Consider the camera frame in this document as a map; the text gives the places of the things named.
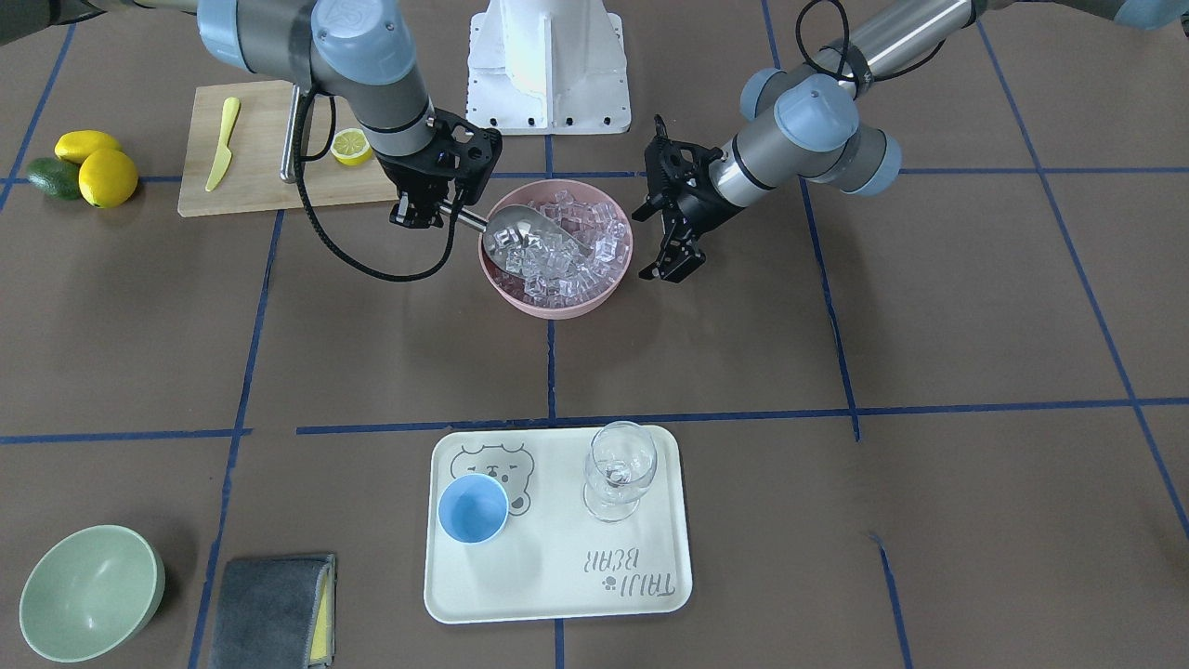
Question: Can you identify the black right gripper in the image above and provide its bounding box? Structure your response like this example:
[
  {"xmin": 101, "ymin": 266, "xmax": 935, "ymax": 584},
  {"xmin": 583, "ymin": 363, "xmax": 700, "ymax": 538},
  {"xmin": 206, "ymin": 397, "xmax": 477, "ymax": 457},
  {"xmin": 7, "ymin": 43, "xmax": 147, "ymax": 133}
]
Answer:
[{"xmin": 373, "ymin": 111, "xmax": 503, "ymax": 231}]

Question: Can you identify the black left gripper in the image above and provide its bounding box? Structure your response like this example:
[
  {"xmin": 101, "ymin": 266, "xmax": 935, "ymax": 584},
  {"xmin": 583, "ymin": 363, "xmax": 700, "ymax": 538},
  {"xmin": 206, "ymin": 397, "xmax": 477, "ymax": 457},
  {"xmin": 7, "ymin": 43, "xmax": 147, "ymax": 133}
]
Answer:
[{"xmin": 633, "ymin": 115, "xmax": 743, "ymax": 283}]

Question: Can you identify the steel ice scoop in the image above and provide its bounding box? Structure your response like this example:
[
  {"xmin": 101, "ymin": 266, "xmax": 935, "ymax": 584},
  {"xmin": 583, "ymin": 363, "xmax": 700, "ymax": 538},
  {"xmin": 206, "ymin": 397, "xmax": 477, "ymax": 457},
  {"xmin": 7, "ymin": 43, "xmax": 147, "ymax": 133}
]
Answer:
[{"xmin": 441, "ymin": 203, "xmax": 595, "ymax": 278}]

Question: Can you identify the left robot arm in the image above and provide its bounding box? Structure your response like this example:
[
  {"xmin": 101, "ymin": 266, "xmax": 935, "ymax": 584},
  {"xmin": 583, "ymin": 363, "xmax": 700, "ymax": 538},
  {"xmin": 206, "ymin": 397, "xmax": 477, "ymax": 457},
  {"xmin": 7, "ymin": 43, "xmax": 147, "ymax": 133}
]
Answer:
[{"xmin": 633, "ymin": 1, "xmax": 1006, "ymax": 282}]

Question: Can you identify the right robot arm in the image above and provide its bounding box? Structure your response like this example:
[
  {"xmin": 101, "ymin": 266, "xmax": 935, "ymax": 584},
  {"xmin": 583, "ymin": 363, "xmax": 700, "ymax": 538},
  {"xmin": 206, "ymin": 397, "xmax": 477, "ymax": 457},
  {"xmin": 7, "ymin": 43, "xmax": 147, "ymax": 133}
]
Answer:
[{"xmin": 143, "ymin": 1, "xmax": 502, "ymax": 231}]

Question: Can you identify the pink bowl of ice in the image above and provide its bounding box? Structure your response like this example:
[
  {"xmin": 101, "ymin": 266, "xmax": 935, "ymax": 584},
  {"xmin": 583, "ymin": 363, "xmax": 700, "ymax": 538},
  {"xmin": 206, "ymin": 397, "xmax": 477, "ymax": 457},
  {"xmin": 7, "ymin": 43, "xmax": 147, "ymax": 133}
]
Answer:
[{"xmin": 478, "ymin": 179, "xmax": 635, "ymax": 321}]

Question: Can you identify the blue plastic cup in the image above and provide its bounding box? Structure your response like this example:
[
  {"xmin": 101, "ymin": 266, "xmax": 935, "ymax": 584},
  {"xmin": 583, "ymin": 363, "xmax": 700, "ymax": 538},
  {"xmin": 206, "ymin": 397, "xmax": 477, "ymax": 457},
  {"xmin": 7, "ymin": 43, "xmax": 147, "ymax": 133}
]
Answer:
[{"xmin": 438, "ymin": 473, "xmax": 511, "ymax": 545}]

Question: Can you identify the lemon half slice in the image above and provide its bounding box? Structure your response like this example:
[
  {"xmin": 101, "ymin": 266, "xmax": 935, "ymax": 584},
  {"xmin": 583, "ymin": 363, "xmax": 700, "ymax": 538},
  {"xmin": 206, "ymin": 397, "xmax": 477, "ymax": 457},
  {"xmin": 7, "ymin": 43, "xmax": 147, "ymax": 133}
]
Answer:
[{"xmin": 331, "ymin": 127, "xmax": 373, "ymax": 166}]

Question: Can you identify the yellow plastic knife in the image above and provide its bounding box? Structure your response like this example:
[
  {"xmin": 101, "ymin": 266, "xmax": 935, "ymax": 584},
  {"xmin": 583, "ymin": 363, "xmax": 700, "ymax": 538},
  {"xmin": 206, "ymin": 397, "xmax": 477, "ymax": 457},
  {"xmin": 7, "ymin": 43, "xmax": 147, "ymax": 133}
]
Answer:
[{"xmin": 205, "ymin": 97, "xmax": 243, "ymax": 193}]

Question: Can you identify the clear wine glass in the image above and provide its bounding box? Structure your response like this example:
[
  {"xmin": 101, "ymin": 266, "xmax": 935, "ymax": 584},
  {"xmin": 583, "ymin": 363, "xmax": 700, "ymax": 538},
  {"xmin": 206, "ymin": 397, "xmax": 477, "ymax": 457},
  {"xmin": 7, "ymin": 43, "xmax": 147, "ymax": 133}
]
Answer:
[{"xmin": 581, "ymin": 422, "xmax": 660, "ymax": 522}]

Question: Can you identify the yellow lemon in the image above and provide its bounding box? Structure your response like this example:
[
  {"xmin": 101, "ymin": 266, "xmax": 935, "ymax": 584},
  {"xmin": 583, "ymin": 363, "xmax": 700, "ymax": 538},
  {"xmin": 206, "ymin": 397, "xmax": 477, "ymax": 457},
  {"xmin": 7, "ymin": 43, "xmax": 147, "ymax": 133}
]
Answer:
[
  {"xmin": 78, "ymin": 149, "xmax": 139, "ymax": 209},
  {"xmin": 54, "ymin": 128, "xmax": 122, "ymax": 165}
]

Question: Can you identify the cream bear tray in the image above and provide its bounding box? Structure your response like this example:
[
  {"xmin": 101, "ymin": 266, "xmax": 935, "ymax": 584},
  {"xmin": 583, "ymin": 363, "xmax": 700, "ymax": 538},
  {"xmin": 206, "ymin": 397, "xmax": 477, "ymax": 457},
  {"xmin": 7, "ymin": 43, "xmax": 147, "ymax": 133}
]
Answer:
[{"xmin": 424, "ymin": 425, "xmax": 693, "ymax": 625}]

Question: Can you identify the green avocado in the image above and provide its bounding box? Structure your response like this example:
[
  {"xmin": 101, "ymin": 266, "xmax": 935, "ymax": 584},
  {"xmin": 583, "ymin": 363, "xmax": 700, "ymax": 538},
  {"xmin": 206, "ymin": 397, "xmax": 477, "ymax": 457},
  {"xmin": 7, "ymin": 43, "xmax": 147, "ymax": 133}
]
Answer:
[{"xmin": 26, "ymin": 157, "xmax": 82, "ymax": 202}]

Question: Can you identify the green ceramic bowl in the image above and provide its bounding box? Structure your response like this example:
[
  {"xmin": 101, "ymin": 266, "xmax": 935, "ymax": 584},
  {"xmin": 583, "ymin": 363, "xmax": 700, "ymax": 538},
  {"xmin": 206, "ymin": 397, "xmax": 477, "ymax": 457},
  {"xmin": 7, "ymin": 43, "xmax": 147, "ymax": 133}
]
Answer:
[{"xmin": 19, "ymin": 524, "xmax": 165, "ymax": 663}]

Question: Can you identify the steel rod handle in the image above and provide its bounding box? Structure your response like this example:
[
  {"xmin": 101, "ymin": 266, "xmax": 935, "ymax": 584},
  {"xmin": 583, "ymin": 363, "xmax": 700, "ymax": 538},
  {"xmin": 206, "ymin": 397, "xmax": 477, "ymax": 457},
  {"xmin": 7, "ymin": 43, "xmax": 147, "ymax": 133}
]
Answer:
[{"xmin": 279, "ymin": 84, "xmax": 313, "ymax": 185}]

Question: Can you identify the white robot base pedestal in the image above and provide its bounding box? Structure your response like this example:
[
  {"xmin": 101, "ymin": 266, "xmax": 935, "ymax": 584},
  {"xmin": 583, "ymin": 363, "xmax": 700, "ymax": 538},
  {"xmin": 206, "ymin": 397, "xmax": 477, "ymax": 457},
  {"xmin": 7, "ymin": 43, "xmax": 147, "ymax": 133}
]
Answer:
[{"xmin": 464, "ymin": 1, "xmax": 633, "ymax": 135}]

